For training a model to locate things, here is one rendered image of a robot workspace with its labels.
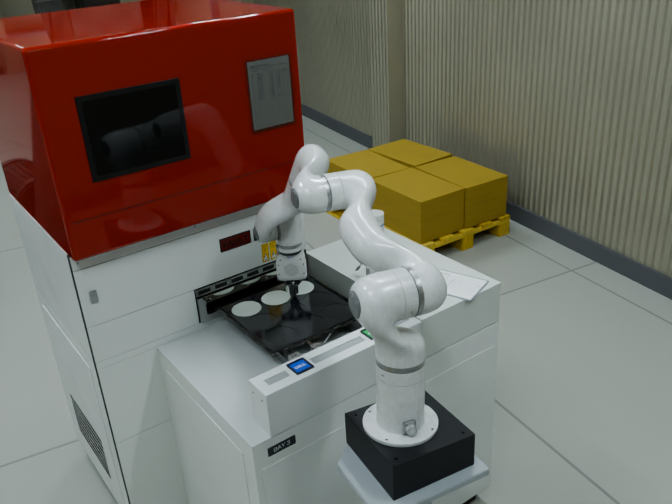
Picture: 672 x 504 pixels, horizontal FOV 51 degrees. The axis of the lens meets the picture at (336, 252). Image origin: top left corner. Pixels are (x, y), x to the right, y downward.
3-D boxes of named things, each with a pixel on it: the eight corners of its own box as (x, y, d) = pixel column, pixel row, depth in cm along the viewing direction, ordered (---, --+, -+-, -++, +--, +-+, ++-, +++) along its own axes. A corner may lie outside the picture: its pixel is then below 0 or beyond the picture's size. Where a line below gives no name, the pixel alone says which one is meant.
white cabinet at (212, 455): (191, 527, 268) (155, 348, 232) (385, 420, 318) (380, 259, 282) (281, 652, 221) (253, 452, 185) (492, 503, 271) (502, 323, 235)
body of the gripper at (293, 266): (273, 253, 230) (276, 283, 235) (304, 251, 230) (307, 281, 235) (275, 243, 236) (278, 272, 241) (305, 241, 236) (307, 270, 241)
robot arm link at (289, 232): (280, 249, 227) (306, 242, 230) (276, 212, 221) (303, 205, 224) (270, 240, 233) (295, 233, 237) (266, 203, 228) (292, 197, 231)
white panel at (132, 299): (94, 367, 224) (66, 255, 206) (305, 283, 266) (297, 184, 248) (97, 371, 222) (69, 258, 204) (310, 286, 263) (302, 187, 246)
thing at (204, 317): (199, 322, 240) (195, 298, 236) (306, 280, 262) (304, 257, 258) (202, 324, 239) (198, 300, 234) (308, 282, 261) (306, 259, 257)
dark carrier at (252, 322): (220, 309, 238) (220, 307, 237) (304, 276, 255) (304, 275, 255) (274, 353, 212) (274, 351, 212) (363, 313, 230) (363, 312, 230)
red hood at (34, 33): (9, 193, 256) (-39, 22, 229) (209, 144, 298) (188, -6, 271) (75, 264, 200) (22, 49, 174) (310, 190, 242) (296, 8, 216)
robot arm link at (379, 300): (434, 365, 167) (436, 274, 158) (365, 386, 160) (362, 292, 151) (409, 342, 177) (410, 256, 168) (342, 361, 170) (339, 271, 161)
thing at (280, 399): (252, 420, 196) (247, 379, 190) (401, 347, 224) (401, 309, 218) (270, 437, 189) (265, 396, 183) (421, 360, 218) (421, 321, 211)
